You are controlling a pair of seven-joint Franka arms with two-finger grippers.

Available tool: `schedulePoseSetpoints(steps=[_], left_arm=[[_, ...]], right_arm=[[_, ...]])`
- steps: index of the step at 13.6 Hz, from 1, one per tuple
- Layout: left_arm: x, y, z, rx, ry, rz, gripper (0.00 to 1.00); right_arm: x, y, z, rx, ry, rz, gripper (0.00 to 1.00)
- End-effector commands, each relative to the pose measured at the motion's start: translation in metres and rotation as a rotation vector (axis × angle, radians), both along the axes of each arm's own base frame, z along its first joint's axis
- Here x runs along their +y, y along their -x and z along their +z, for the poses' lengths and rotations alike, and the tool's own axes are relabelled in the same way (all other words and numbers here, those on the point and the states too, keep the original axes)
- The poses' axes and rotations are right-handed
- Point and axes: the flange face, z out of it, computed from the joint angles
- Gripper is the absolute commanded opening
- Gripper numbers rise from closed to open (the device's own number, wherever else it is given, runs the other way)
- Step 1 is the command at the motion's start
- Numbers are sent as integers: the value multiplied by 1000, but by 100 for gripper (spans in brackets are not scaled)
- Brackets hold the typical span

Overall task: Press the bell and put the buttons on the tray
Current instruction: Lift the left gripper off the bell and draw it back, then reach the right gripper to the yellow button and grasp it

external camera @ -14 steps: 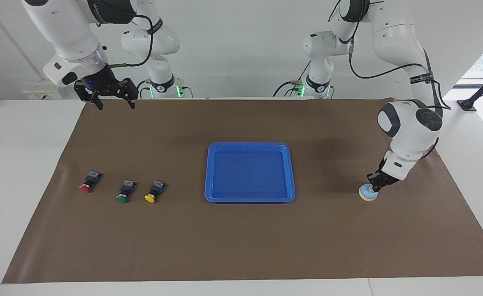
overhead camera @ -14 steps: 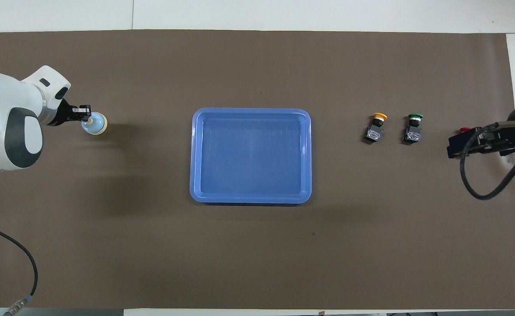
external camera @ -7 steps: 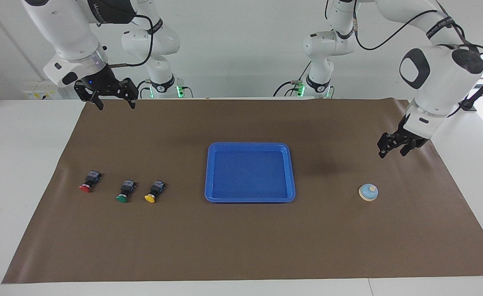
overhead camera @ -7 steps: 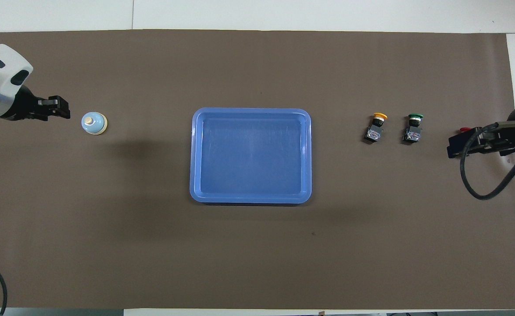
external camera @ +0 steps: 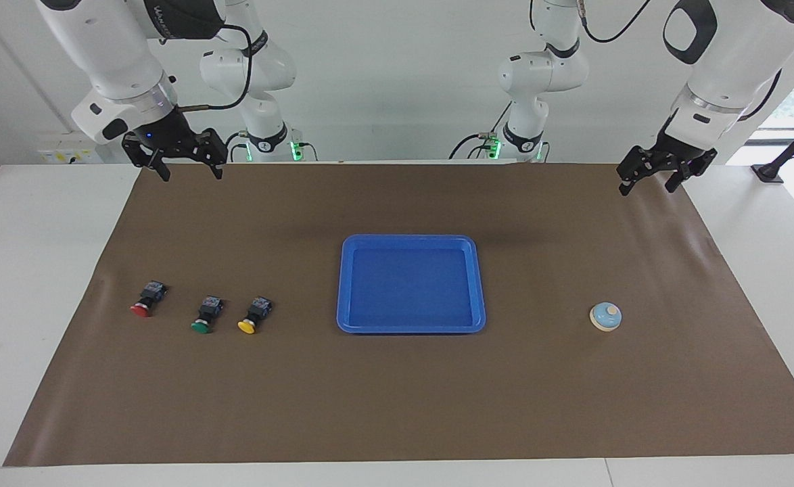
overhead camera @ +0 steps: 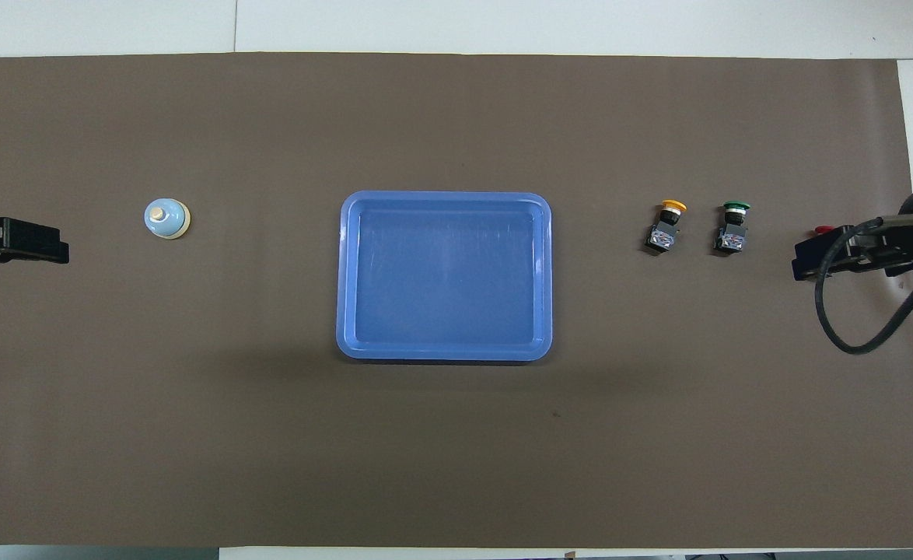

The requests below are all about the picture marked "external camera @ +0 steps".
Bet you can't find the blue plastic tray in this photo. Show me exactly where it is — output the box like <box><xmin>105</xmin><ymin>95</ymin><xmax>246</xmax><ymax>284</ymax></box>
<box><xmin>335</xmin><ymin>234</ymin><xmax>487</xmax><ymax>335</ymax></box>

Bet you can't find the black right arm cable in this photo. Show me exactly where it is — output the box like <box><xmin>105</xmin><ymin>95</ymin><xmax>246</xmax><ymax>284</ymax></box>
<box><xmin>177</xmin><ymin>24</ymin><xmax>256</xmax><ymax>112</ymax></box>

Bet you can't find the black angled pole stand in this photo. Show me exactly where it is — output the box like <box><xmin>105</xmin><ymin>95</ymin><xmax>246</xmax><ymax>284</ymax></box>
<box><xmin>751</xmin><ymin>108</ymin><xmax>794</xmax><ymax>185</ymax></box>

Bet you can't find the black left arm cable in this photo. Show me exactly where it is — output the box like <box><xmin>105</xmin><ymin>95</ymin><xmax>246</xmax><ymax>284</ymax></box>
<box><xmin>576</xmin><ymin>0</ymin><xmax>780</xmax><ymax>124</ymax></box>

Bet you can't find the yellow push button switch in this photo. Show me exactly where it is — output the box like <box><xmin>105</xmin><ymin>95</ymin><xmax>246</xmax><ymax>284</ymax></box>
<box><xmin>237</xmin><ymin>296</ymin><xmax>273</xmax><ymax>335</ymax></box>

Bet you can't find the light blue desk bell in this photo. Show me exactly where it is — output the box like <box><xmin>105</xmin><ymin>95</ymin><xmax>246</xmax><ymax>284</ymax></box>
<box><xmin>589</xmin><ymin>302</ymin><xmax>623</xmax><ymax>333</ymax></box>

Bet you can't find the green push button switch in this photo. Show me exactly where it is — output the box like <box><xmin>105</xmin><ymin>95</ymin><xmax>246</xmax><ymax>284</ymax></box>
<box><xmin>191</xmin><ymin>296</ymin><xmax>225</xmax><ymax>334</ymax></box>

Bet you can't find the red push button switch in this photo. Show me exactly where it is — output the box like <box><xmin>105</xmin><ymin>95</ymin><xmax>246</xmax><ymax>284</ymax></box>
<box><xmin>130</xmin><ymin>281</ymin><xmax>168</xmax><ymax>319</ymax></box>

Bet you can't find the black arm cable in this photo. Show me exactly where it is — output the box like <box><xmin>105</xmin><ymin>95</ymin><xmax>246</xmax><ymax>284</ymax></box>
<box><xmin>576</xmin><ymin>0</ymin><xmax>780</xmax><ymax>124</ymax></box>
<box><xmin>177</xmin><ymin>24</ymin><xmax>256</xmax><ymax>112</ymax></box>

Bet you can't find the brown table mat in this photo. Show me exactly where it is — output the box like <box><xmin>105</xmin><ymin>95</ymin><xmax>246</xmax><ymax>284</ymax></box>
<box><xmin>3</xmin><ymin>162</ymin><xmax>794</xmax><ymax>467</ymax></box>

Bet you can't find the white wall socket box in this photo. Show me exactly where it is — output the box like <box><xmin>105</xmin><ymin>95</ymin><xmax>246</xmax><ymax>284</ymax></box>
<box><xmin>37</xmin><ymin>132</ymin><xmax>103</xmax><ymax>165</ymax></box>

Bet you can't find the black left base cable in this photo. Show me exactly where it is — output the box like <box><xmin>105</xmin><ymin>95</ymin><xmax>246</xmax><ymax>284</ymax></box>
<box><xmin>448</xmin><ymin>101</ymin><xmax>514</xmax><ymax>161</ymax></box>

